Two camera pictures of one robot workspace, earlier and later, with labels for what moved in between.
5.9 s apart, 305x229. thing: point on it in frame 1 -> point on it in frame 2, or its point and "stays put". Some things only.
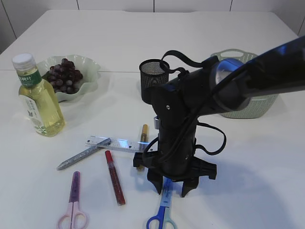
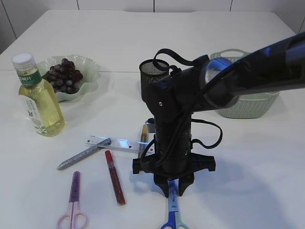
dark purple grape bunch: (64, 77) stays put
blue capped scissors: (169, 188) -> (173, 206)
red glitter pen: (115, 178) stays put
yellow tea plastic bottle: (39, 98) stays put
